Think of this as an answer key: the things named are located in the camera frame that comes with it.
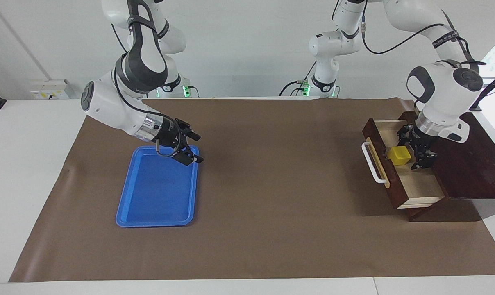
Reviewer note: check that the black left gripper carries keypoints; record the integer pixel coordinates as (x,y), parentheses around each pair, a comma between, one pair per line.
(415,139)

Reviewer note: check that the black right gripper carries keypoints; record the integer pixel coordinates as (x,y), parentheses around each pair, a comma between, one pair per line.
(171,133)

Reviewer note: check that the yellow cube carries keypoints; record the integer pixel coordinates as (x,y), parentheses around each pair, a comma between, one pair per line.
(399,155)

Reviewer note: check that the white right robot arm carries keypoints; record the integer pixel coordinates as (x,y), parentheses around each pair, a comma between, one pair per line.
(120,106)

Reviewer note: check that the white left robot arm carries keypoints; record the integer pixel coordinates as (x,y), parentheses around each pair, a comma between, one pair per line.
(444,90)

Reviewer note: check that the dark wooden drawer cabinet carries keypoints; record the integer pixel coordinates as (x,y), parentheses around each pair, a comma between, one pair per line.
(473,164)

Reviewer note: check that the blue plastic tray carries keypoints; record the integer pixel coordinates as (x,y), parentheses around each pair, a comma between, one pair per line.
(157,192)

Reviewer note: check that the black angled pole stand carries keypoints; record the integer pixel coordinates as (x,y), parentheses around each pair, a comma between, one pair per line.
(487,88)

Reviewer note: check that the brown paper table mat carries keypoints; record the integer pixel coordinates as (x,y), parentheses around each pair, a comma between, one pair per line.
(272,205)

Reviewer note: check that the white wall socket box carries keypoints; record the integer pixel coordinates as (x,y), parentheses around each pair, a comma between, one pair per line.
(51,89)

